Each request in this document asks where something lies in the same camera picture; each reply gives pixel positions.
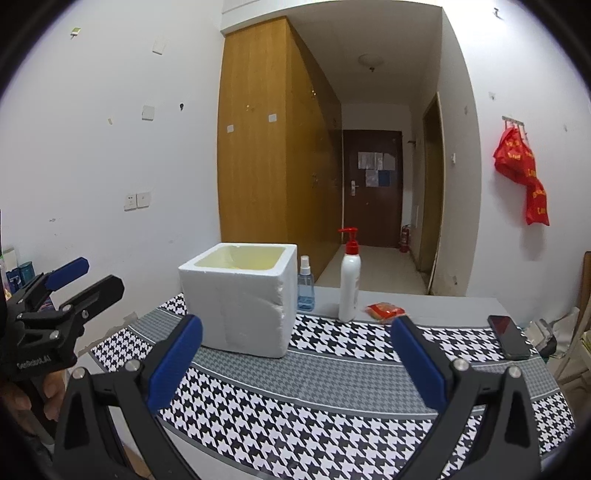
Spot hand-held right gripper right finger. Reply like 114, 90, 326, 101
390, 315, 544, 480

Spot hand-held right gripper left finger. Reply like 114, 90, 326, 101
52, 314, 204, 480

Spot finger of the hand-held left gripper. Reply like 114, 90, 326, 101
18, 275, 125, 343
9, 257, 90, 313

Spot white foam box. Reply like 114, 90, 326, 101
178, 242, 297, 358

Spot person's left hand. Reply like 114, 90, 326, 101
0, 371, 68, 421

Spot red snack packet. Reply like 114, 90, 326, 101
365, 302, 407, 322

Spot black smartphone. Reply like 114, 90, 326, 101
488, 315, 532, 361

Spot black white houndstooth tablecloth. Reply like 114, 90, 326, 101
90, 293, 578, 480

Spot white pump bottle red cap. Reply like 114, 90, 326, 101
338, 227, 362, 323

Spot clear blue spray bottle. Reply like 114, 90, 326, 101
298, 255, 315, 312

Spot dark brown entrance door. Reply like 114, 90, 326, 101
342, 129, 403, 247

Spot wooden side door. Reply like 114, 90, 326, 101
418, 92, 446, 273

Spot tall wooden wardrobe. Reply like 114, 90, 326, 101
217, 16, 343, 280

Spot white paper notices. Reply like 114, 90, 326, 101
358, 151, 396, 188

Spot red plastic bags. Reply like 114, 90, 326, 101
493, 128, 551, 227

